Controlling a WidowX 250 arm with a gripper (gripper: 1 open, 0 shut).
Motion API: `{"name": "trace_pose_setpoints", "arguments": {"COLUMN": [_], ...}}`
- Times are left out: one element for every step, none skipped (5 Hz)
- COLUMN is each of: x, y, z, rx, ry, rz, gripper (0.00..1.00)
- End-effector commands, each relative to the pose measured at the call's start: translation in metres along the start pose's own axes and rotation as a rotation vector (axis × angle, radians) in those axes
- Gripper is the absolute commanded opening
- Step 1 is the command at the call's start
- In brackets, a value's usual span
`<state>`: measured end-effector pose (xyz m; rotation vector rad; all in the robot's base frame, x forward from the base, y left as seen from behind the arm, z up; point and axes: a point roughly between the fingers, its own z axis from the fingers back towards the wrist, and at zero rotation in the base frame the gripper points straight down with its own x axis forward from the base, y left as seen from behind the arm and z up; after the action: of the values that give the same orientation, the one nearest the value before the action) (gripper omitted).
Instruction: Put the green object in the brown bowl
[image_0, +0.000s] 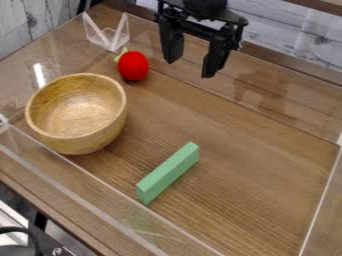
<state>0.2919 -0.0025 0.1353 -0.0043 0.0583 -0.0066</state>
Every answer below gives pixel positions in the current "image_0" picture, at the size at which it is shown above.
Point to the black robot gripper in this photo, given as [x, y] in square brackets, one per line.
[199, 17]

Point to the green rectangular block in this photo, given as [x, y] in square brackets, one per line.
[151, 186]

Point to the brown wooden bowl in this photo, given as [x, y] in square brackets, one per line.
[78, 112]

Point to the red felt ball with leaf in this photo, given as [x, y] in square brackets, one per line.
[132, 64]

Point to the clear acrylic corner bracket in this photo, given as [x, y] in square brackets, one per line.
[108, 38]

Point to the clear acrylic front wall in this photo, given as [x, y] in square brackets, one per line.
[115, 225]

